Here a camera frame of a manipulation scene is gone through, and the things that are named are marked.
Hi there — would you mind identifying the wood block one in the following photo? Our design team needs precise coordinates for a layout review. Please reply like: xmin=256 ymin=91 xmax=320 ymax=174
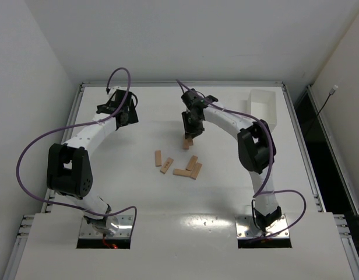
xmin=182 ymin=138 xmax=189 ymax=150

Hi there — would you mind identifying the wood block seven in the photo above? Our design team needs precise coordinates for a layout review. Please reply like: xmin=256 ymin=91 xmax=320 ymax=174
xmin=173 ymin=169 xmax=192 ymax=177

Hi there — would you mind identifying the white plastic box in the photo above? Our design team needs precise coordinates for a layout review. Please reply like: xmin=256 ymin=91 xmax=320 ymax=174
xmin=247 ymin=89 xmax=277 ymax=131

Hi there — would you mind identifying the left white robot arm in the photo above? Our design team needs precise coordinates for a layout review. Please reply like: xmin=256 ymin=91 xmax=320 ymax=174
xmin=47 ymin=89 xmax=138 ymax=235

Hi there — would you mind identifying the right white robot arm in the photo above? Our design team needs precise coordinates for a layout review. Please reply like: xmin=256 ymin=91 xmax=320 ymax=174
xmin=181 ymin=89 xmax=281 ymax=230

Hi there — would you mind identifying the wood block three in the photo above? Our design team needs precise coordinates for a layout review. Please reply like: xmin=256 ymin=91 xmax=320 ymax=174
xmin=186 ymin=155 xmax=198 ymax=171

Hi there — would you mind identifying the wood block four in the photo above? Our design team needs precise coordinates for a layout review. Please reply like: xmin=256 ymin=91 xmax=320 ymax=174
xmin=190 ymin=163 xmax=202 ymax=180

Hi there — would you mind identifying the wood block six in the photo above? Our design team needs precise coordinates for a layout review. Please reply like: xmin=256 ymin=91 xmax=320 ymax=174
xmin=154 ymin=150 xmax=162 ymax=167

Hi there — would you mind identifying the wood block five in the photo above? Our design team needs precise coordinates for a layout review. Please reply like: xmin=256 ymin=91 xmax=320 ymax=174
xmin=160 ymin=157 xmax=174 ymax=174

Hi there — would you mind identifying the white front cover panel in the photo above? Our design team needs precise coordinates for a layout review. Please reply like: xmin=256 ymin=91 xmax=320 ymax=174
xmin=16 ymin=213 xmax=353 ymax=279

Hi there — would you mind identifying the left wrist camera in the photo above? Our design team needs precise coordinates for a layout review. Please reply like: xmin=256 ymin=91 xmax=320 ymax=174
xmin=106 ymin=86 xmax=121 ymax=95

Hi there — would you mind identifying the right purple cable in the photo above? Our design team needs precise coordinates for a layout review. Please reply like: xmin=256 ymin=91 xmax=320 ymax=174
xmin=175 ymin=79 xmax=307 ymax=240

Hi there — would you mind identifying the purple cable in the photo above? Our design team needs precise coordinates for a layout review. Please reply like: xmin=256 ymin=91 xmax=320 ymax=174
xmin=15 ymin=68 xmax=138 ymax=221
xmin=175 ymin=79 xmax=307 ymax=240

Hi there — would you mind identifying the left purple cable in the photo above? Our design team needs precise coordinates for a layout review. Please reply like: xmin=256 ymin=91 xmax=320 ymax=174
xmin=15 ymin=68 xmax=138 ymax=221

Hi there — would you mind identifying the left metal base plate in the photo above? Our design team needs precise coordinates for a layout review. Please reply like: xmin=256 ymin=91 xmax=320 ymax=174
xmin=79 ymin=215 xmax=133 ymax=239

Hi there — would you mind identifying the metal base plate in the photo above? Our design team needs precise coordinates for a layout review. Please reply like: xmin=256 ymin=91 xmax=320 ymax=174
xmin=79 ymin=215 xmax=133 ymax=239
xmin=235 ymin=215 xmax=290 ymax=240

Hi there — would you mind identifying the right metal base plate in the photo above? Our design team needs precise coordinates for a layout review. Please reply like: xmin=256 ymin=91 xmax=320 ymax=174
xmin=235 ymin=215 xmax=290 ymax=240

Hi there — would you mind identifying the black wall cable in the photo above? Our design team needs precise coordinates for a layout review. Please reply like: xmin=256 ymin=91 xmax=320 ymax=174
xmin=315 ymin=85 xmax=339 ymax=117

